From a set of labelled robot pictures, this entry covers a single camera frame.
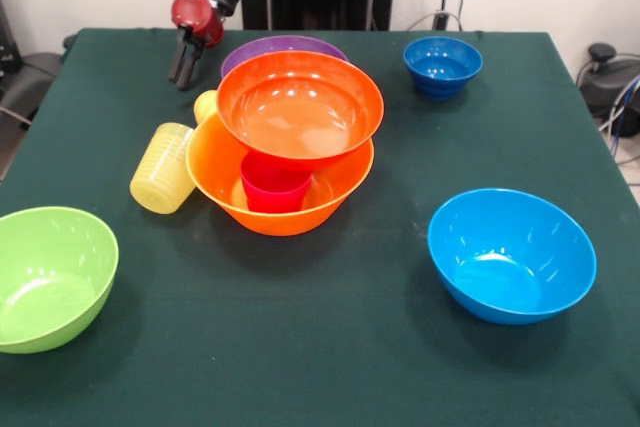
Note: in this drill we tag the black office chair base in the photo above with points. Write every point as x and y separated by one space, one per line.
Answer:
610 82

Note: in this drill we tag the purple plastic bowl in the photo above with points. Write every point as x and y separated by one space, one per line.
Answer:
250 49

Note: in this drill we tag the dark green table cloth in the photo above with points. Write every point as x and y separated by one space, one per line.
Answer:
300 337

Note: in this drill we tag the red plastic bowl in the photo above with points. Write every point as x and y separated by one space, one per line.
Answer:
300 112

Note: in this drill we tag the pink plastic cup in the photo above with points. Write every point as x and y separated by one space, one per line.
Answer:
275 192

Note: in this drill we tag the yellow plastic cup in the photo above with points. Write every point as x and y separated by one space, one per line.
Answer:
204 106

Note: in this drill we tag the green plastic bowl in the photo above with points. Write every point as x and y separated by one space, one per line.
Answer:
50 277

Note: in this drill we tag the small dark blue bowl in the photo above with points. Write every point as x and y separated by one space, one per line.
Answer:
442 67

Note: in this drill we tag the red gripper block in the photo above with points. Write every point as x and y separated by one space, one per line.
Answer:
195 14

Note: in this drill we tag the pale yellow ribbed cup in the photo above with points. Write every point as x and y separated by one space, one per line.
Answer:
160 172

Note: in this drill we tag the large orange plastic bowl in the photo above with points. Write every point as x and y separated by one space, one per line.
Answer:
210 167

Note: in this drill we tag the light blue plastic bowl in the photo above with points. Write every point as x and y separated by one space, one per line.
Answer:
510 257

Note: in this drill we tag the grey office chair base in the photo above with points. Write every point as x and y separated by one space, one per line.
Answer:
25 82

